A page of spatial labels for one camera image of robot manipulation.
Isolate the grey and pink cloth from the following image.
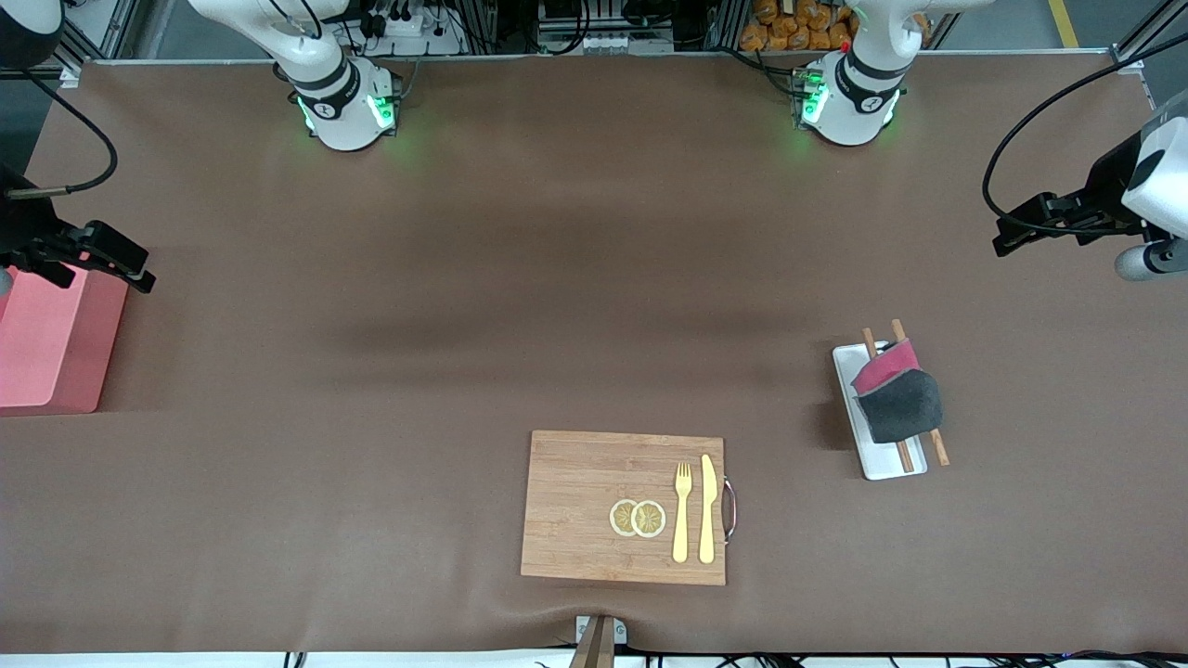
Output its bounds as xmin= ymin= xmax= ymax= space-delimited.
xmin=851 ymin=339 xmax=945 ymax=445

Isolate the pink plastic box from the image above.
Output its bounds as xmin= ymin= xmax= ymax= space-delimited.
xmin=0 ymin=264 xmax=131 ymax=416

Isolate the white rectangular tray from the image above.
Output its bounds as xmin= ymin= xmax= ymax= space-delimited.
xmin=832 ymin=340 xmax=929 ymax=482

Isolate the orange round items heap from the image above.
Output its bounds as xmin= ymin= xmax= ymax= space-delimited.
xmin=740 ymin=0 xmax=932 ymax=53

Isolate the white power strip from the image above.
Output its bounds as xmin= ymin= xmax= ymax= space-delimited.
xmin=367 ymin=9 xmax=465 ymax=57

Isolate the yellow knife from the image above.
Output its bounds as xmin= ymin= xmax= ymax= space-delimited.
xmin=698 ymin=454 xmax=718 ymax=565

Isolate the yellow fork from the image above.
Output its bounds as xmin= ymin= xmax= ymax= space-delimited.
xmin=672 ymin=462 xmax=694 ymax=564

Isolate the grey electronics box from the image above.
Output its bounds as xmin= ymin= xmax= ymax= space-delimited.
xmin=536 ymin=0 xmax=678 ymax=55

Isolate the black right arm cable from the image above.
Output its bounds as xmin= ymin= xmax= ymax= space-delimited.
xmin=5 ymin=70 xmax=119 ymax=200

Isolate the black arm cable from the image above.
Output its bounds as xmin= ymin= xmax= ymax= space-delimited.
xmin=5 ymin=70 xmax=119 ymax=200
xmin=982 ymin=32 xmax=1188 ymax=235

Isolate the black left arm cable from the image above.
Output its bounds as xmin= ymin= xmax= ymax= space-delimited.
xmin=982 ymin=32 xmax=1188 ymax=235

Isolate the aluminium frame profile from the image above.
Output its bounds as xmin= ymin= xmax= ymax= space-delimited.
xmin=60 ymin=0 xmax=140 ymax=89
xmin=1109 ymin=0 xmax=1188 ymax=75

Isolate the wooden cutting board with handle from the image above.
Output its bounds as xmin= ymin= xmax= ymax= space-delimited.
xmin=520 ymin=430 xmax=739 ymax=587

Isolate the grey bracket with brown post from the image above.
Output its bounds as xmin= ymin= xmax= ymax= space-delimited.
xmin=568 ymin=614 xmax=628 ymax=668

